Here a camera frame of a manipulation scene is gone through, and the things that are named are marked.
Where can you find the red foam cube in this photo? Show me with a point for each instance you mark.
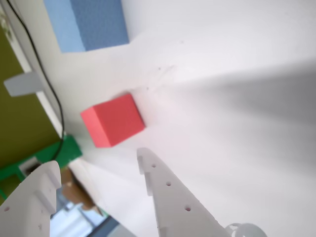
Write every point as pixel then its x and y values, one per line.
pixel 116 121

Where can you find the brown cardboard piece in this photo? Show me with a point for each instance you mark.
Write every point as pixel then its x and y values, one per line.
pixel 76 195

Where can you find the grey flat bar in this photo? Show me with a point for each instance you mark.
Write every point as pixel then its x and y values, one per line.
pixel 22 82

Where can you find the green plastic block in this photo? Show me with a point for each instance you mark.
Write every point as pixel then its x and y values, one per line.
pixel 69 150

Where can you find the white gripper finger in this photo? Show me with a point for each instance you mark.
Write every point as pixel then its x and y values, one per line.
pixel 177 212
pixel 27 209

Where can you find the blue foam cube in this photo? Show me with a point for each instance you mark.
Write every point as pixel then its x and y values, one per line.
pixel 98 24

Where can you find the grey rimmed square socket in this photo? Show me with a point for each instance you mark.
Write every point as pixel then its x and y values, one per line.
pixel 30 168

